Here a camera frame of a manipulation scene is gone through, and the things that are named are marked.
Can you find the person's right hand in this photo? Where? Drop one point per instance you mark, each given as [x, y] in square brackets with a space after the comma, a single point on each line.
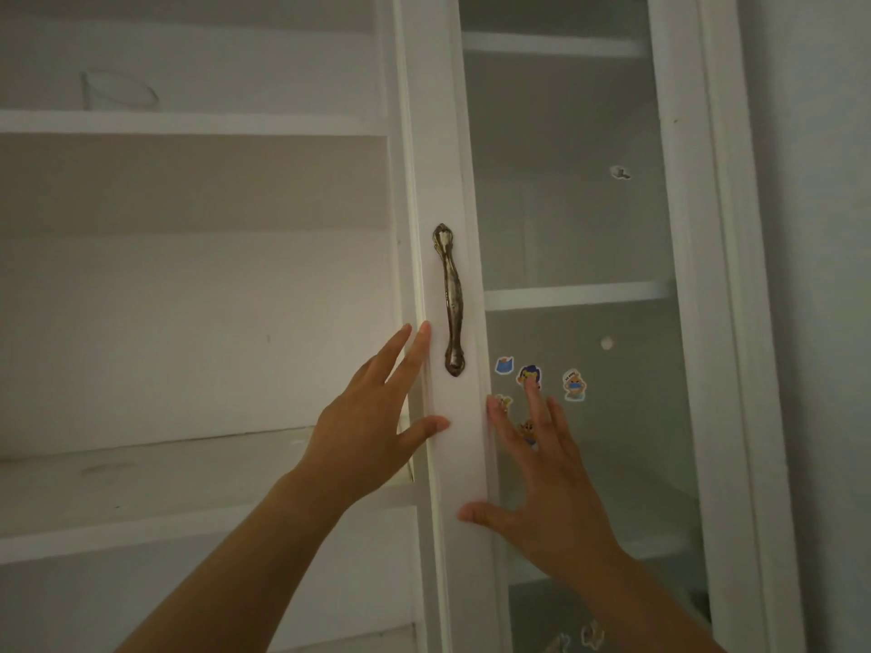
[558, 496]

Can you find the blue book sticker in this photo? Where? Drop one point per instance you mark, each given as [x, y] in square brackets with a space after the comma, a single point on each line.
[504, 366]

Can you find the white glass-panel cabinet door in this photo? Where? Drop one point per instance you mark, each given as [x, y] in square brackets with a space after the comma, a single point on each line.
[442, 129]

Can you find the white cabinet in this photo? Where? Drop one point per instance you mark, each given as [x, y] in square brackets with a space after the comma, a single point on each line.
[170, 299]

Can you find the dark-haired cartoon sticker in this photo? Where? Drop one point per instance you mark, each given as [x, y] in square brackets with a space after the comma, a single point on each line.
[530, 374]

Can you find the person's left forearm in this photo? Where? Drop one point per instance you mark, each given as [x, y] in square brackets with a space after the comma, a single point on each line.
[245, 571]

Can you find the colourful cartoon sticker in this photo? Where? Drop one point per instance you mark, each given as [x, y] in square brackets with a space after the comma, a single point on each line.
[575, 385]

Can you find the person's left hand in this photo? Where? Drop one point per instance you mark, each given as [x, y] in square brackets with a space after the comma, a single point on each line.
[361, 442]

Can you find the small white sticker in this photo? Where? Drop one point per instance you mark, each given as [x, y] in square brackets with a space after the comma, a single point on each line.
[619, 172]

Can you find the pale cartoon sticker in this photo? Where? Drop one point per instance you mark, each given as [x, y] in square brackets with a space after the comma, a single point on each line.
[558, 644]
[593, 635]

